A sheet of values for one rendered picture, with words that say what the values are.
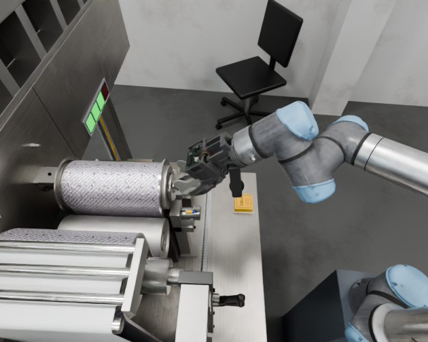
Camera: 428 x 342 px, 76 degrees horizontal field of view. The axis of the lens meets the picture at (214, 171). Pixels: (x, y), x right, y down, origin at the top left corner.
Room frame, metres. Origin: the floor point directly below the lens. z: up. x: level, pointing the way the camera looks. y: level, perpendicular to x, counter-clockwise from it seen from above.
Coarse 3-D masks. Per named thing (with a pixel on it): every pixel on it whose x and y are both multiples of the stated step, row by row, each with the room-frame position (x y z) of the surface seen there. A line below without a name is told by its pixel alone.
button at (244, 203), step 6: (234, 198) 0.56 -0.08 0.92; (240, 198) 0.56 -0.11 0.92; (246, 198) 0.56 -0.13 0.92; (234, 204) 0.54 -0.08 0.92; (240, 204) 0.53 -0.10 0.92; (246, 204) 0.53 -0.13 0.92; (252, 204) 0.53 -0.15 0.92; (234, 210) 0.52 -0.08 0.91; (240, 210) 0.51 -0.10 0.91; (246, 210) 0.51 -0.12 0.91; (252, 210) 0.51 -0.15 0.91
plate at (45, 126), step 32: (96, 0) 1.09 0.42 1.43; (96, 32) 1.00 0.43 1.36; (64, 64) 0.73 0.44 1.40; (96, 64) 0.92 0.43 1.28; (32, 96) 0.55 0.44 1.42; (64, 96) 0.66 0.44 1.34; (0, 128) 0.42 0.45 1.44; (32, 128) 0.49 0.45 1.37; (64, 128) 0.59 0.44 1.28; (0, 160) 0.37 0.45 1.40; (32, 160) 0.43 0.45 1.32; (0, 192) 0.31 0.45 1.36; (32, 192) 0.37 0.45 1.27; (0, 224) 0.26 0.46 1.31; (32, 224) 0.31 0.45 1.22
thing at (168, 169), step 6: (168, 168) 0.42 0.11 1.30; (162, 174) 0.40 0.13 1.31; (60, 180) 0.38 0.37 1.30; (162, 180) 0.38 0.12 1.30; (60, 186) 0.37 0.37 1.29; (162, 186) 0.37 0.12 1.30; (60, 192) 0.36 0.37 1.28; (162, 192) 0.36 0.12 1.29; (162, 198) 0.35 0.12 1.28; (162, 204) 0.34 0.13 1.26; (168, 204) 0.36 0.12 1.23
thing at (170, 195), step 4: (168, 176) 0.41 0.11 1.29; (172, 176) 0.41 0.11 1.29; (168, 180) 0.39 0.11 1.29; (172, 180) 0.40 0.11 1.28; (168, 184) 0.38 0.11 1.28; (172, 184) 0.39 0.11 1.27; (168, 188) 0.38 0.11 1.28; (172, 188) 0.38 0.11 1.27; (168, 192) 0.37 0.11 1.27; (172, 192) 0.38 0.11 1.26; (168, 196) 0.36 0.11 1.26; (172, 196) 0.37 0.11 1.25; (168, 200) 0.36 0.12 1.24; (172, 200) 0.36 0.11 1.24
